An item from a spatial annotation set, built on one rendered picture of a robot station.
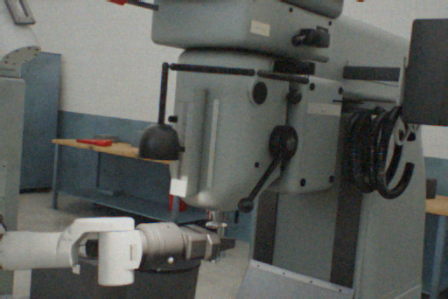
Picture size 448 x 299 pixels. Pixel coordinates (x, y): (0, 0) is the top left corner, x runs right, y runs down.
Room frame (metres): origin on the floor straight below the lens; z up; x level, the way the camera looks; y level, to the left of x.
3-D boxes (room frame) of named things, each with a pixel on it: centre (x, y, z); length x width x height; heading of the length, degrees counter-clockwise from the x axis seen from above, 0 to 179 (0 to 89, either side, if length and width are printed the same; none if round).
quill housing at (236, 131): (1.19, 0.00, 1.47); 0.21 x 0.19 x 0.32; 52
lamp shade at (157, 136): (1.01, 0.12, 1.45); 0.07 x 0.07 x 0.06
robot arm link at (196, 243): (1.13, 0.07, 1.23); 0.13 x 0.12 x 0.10; 38
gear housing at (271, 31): (1.22, -0.02, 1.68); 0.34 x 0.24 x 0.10; 142
